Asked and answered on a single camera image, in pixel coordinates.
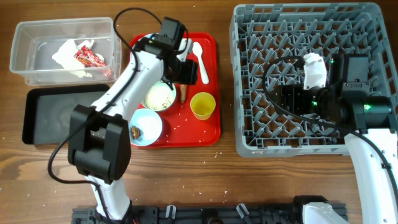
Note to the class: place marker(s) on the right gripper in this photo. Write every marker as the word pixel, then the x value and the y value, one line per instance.
pixel 296 92

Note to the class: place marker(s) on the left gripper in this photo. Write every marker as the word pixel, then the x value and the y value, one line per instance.
pixel 189 75

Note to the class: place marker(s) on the brown carrot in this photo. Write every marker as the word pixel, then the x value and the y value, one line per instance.
pixel 183 93

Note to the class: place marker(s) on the green bowl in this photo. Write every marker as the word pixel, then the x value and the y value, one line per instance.
pixel 173 88

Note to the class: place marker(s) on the white rice pile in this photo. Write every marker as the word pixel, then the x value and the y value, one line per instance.
pixel 159 98

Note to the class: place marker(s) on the yellow plastic cup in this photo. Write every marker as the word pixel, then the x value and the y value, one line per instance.
pixel 203 105

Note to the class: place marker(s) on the small light blue bowl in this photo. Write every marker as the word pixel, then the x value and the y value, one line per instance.
pixel 150 125

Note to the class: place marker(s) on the brown food scrap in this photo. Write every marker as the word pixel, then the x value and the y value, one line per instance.
pixel 136 132

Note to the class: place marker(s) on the red snack wrapper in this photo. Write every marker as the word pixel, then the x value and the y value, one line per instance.
pixel 88 59

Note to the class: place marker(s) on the white napkin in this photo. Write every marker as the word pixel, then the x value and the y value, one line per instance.
pixel 65 54

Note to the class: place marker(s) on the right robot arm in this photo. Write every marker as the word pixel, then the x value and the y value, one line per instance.
pixel 340 93

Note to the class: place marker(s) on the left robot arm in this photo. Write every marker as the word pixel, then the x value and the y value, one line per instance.
pixel 99 138

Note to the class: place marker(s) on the grey dishwasher rack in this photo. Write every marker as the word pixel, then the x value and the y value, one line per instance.
pixel 261 33

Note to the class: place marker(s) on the clear plastic waste bin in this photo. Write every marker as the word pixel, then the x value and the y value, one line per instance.
pixel 35 42

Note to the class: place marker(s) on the black waste tray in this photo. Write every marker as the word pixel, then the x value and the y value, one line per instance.
pixel 48 110

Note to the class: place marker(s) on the white plastic spoon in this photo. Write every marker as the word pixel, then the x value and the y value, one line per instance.
pixel 198 51

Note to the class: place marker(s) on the large light blue plate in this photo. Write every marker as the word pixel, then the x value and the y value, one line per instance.
pixel 148 57

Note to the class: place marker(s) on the red serving tray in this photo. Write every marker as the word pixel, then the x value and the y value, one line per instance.
pixel 180 126

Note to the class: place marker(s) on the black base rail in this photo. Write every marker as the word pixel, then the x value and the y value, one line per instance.
pixel 281 213

